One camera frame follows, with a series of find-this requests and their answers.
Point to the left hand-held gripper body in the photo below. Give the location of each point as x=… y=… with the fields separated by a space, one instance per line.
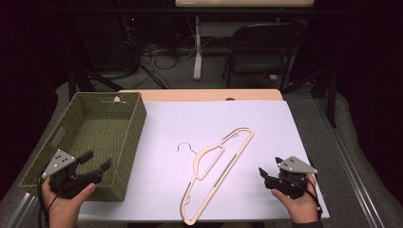
x=60 y=164

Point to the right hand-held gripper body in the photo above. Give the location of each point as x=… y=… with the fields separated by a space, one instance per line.
x=294 y=167

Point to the green woven basket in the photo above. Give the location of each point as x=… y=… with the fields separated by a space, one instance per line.
x=101 y=133

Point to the beige plastic hanger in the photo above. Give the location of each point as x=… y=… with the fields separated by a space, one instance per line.
x=197 y=158

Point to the person's right hand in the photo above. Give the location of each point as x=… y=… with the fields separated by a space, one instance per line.
x=302 y=209

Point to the person's left hand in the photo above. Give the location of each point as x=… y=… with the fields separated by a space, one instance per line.
x=63 y=210

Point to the black metal stand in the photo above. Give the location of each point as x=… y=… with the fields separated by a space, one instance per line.
x=331 y=95
x=84 y=79

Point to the white paper sheet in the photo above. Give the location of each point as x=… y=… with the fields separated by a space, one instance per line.
x=177 y=120

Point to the light wooden table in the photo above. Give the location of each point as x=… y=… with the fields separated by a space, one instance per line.
x=196 y=95

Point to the black folding chair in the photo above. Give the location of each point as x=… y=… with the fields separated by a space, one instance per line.
x=263 y=47

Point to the white desk leg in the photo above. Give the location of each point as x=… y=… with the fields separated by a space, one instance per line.
x=197 y=63

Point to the aluminium rail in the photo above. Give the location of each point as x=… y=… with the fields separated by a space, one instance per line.
x=22 y=210
x=351 y=164

